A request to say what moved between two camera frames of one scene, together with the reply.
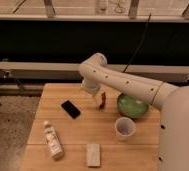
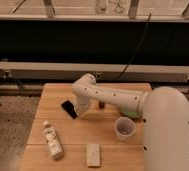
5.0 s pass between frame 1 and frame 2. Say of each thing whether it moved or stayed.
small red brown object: stayed
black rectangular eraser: stayed
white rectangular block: stayed
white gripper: moved
